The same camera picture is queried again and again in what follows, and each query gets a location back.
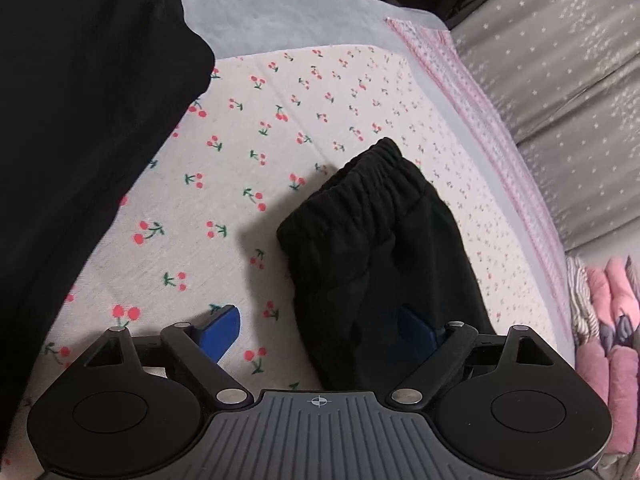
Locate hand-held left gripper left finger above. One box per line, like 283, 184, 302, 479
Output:
82, 304, 256, 408

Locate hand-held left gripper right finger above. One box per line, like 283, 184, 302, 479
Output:
387, 305, 558, 408

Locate black pants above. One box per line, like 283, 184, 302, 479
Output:
0, 0, 501, 480

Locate striped cloth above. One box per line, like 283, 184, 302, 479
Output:
566, 256, 600, 347

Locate light pink garment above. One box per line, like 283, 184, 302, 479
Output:
585, 256, 640, 333

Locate pink folded clothes pile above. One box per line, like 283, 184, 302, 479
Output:
575, 342, 640, 467

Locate grey cloth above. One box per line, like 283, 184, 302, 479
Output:
604, 314, 635, 350

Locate cherry print bed sheet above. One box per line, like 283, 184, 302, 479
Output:
0, 42, 576, 480

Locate pink striped blanket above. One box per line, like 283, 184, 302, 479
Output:
385, 16, 574, 321

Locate grey star print curtain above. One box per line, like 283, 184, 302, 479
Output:
447, 0, 640, 253

